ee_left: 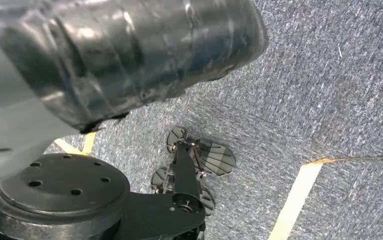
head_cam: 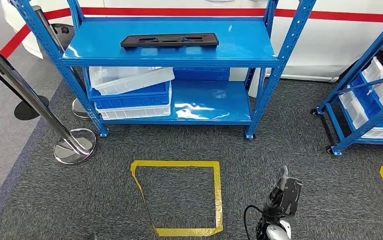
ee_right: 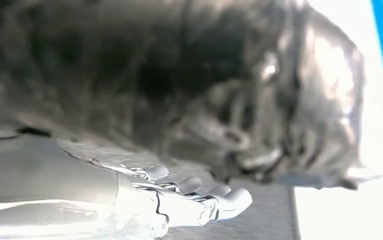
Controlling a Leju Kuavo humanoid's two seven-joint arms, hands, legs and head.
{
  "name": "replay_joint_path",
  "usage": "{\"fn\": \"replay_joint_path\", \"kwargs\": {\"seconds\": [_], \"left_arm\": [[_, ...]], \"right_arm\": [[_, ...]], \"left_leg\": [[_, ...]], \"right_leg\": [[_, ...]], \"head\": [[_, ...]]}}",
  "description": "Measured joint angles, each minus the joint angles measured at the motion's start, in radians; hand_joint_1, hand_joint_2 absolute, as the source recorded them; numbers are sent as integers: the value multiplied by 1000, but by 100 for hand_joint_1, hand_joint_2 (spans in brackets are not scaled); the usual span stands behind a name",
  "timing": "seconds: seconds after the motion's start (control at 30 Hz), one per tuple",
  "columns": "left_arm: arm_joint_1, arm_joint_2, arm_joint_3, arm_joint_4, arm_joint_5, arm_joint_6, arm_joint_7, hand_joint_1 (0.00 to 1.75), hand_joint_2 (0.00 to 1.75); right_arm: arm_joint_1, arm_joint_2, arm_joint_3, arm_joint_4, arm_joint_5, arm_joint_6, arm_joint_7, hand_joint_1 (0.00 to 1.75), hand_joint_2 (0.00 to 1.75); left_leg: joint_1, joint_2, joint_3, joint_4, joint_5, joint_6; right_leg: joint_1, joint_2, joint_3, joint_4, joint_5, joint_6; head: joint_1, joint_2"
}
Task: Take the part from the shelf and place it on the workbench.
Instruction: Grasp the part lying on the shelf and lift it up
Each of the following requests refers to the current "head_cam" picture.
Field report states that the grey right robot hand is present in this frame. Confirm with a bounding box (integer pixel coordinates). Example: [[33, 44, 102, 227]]
[[263, 164, 303, 220]]

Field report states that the black plastic plate part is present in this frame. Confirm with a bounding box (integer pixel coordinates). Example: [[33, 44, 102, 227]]
[[120, 32, 220, 51]]

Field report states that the blue metal shelf rack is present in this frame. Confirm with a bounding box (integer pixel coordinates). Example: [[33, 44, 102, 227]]
[[310, 6, 383, 157], [9, 0, 318, 141]]

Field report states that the yellow floor tape square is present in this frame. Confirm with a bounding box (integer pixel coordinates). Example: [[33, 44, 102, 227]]
[[130, 160, 225, 238]]

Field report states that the white ribbed plastic panel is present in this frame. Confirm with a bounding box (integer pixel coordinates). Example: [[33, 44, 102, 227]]
[[248, 67, 262, 99]]

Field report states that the white car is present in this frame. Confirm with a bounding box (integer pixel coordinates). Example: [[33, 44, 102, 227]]
[[0, 0, 383, 83]]

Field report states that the red barrier belt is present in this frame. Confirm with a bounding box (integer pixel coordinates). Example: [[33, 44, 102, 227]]
[[42, 7, 383, 23], [0, 24, 33, 60]]

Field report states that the chrome barrier stanchion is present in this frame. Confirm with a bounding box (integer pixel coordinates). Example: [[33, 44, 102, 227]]
[[0, 48, 97, 166], [31, 5, 93, 120]]

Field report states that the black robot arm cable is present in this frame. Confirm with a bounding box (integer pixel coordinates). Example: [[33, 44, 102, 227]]
[[243, 204, 265, 240]]

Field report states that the black thin post stanchion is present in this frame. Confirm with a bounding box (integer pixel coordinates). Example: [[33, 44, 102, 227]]
[[0, 54, 50, 121]]

